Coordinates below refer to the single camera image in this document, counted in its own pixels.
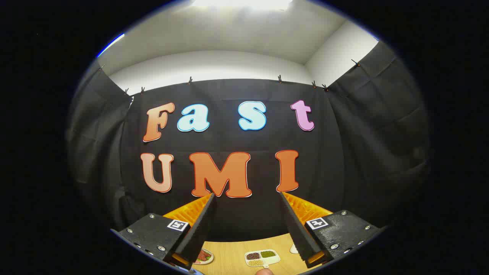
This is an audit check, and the white divided bean dish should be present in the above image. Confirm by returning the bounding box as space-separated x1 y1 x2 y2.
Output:
244 249 281 268

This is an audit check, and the row of black cloth clips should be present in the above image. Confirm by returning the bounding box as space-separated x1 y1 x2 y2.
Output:
99 59 361 96

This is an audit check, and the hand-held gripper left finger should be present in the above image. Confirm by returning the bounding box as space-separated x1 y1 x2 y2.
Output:
111 193 217 268

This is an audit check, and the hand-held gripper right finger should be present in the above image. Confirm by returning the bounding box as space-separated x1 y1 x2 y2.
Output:
278 191 386 268

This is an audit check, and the cream plate with food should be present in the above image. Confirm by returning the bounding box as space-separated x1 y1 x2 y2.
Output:
193 247 214 265

